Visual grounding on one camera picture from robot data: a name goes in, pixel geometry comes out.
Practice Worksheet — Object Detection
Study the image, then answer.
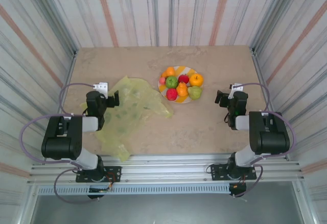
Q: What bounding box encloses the yellow plastic bag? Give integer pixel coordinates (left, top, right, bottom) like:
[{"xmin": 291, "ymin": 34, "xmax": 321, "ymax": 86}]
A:
[{"xmin": 79, "ymin": 75, "xmax": 175, "ymax": 162}]

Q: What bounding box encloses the pale green guava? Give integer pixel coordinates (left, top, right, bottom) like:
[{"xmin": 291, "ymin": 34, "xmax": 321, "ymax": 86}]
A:
[{"xmin": 188, "ymin": 85, "xmax": 203, "ymax": 99}]

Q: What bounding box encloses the round orange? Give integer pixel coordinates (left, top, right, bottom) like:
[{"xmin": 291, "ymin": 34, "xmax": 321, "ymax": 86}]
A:
[{"xmin": 189, "ymin": 73, "xmax": 204, "ymax": 87}]

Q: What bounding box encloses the knobbed orange tangerine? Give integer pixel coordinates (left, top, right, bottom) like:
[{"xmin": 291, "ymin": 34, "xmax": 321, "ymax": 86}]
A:
[{"xmin": 176, "ymin": 82, "xmax": 189, "ymax": 97}]

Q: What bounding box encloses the red apple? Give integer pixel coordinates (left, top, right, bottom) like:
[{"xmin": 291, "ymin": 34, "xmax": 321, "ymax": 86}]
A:
[{"xmin": 166, "ymin": 88, "xmax": 178, "ymax": 101}]

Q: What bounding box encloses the green apple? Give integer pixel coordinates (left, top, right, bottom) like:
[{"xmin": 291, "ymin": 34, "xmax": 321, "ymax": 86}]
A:
[{"xmin": 165, "ymin": 76, "xmax": 178, "ymax": 89}]

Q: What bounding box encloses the orange pear-shaped fruit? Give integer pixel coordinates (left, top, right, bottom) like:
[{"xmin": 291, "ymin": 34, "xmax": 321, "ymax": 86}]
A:
[{"xmin": 160, "ymin": 66, "xmax": 176, "ymax": 78}]

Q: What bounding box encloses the yellow white striped plate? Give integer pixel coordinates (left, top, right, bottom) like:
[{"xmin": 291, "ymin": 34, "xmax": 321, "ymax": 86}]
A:
[{"xmin": 157, "ymin": 65, "xmax": 204, "ymax": 104}]

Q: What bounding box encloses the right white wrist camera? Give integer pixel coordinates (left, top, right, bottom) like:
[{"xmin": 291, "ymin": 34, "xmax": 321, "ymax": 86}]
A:
[{"xmin": 228, "ymin": 82, "xmax": 244, "ymax": 99}]

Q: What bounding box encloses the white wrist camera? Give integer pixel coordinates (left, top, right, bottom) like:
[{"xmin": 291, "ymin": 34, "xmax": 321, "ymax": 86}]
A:
[
  {"xmin": 92, "ymin": 82, "xmax": 109, "ymax": 97},
  {"xmin": 228, "ymin": 82, "xmax": 244, "ymax": 99}
]

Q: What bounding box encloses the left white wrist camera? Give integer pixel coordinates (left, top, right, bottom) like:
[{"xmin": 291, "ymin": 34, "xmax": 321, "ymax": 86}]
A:
[{"xmin": 92, "ymin": 82, "xmax": 109, "ymax": 97}]

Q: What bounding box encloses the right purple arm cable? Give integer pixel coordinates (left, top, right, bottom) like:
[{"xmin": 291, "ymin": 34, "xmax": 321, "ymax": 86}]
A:
[{"xmin": 231, "ymin": 82, "xmax": 297, "ymax": 198}]

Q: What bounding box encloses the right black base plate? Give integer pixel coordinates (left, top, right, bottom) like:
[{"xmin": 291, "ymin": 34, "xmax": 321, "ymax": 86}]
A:
[{"xmin": 209, "ymin": 164, "xmax": 257, "ymax": 181}]

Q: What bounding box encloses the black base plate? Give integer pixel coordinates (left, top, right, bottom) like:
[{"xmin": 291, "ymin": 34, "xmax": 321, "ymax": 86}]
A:
[
  {"xmin": 76, "ymin": 166, "xmax": 122, "ymax": 183},
  {"xmin": 209, "ymin": 164, "xmax": 257, "ymax": 181}
]

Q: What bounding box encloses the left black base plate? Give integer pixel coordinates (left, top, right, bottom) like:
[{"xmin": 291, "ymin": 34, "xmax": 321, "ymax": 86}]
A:
[{"xmin": 76, "ymin": 166, "xmax": 122, "ymax": 183}]

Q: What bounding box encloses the aluminium rail frame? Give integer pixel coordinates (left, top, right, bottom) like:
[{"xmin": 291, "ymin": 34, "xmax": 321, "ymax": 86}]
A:
[{"xmin": 27, "ymin": 152, "xmax": 305, "ymax": 184}]

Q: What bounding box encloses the slotted grey cable duct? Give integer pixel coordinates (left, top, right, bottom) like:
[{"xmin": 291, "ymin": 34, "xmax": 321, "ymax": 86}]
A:
[{"xmin": 37, "ymin": 185, "xmax": 232, "ymax": 195}]

